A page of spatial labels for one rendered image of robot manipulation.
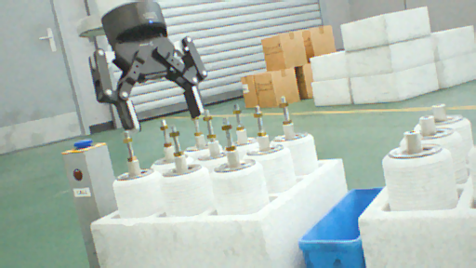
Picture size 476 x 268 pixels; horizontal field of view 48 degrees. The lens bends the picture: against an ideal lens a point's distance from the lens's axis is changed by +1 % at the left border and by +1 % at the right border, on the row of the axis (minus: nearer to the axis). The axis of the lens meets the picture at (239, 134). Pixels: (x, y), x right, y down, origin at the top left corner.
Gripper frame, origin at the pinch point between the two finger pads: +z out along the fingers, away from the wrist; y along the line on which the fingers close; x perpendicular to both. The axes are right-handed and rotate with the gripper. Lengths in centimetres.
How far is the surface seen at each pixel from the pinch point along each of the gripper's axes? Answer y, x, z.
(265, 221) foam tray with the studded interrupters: 18.9, 12.5, 18.1
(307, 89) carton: 311, 275, -33
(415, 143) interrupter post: 31.9, -9.9, 13.5
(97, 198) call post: 11, 56, 5
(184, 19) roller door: 334, 446, -171
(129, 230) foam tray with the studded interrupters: 7.8, 38.4, 13.1
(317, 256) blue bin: 25.1, 10.4, 26.6
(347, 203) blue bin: 47, 21, 23
